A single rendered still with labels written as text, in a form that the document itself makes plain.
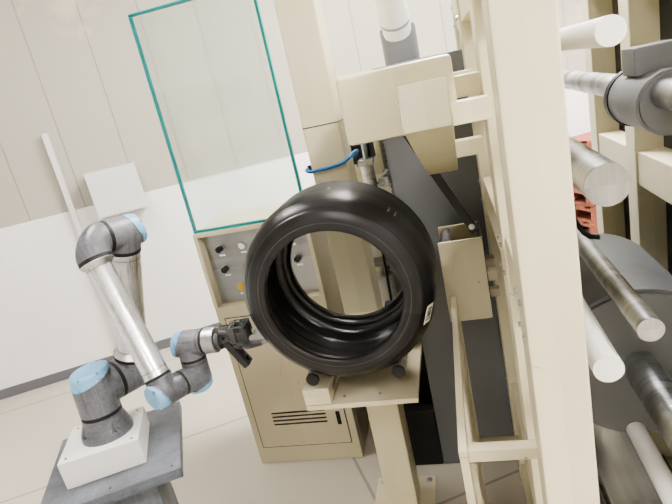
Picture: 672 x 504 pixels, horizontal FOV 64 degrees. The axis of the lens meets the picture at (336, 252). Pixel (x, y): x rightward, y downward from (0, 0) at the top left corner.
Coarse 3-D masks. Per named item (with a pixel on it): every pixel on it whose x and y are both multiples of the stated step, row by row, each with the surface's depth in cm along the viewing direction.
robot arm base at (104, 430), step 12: (120, 408) 207; (84, 420) 201; (96, 420) 200; (108, 420) 202; (120, 420) 205; (132, 420) 211; (84, 432) 203; (96, 432) 200; (108, 432) 201; (120, 432) 203; (84, 444) 202; (96, 444) 200
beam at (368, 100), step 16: (400, 64) 114; (416, 64) 113; (432, 64) 112; (448, 64) 112; (352, 80) 116; (368, 80) 116; (384, 80) 115; (400, 80) 114; (416, 80) 114; (448, 80) 113; (352, 96) 117; (368, 96) 117; (384, 96) 116; (352, 112) 118; (368, 112) 118; (384, 112) 117; (352, 128) 120; (368, 128) 119; (384, 128) 118; (400, 128) 118; (352, 144) 121
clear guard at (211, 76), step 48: (192, 0) 214; (240, 0) 211; (144, 48) 224; (192, 48) 220; (240, 48) 217; (192, 96) 227; (240, 96) 223; (192, 144) 234; (240, 144) 230; (288, 144) 225; (192, 192) 241; (240, 192) 237; (288, 192) 233
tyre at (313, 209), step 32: (320, 192) 156; (352, 192) 155; (384, 192) 166; (288, 224) 153; (320, 224) 151; (352, 224) 149; (384, 224) 149; (416, 224) 161; (256, 256) 158; (288, 256) 187; (416, 256) 151; (256, 288) 161; (288, 288) 191; (416, 288) 152; (256, 320) 166; (288, 320) 187; (320, 320) 193; (352, 320) 191; (384, 320) 188; (416, 320) 156; (288, 352) 167; (320, 352) 181; (352, 352) 182; (384, 352) 160
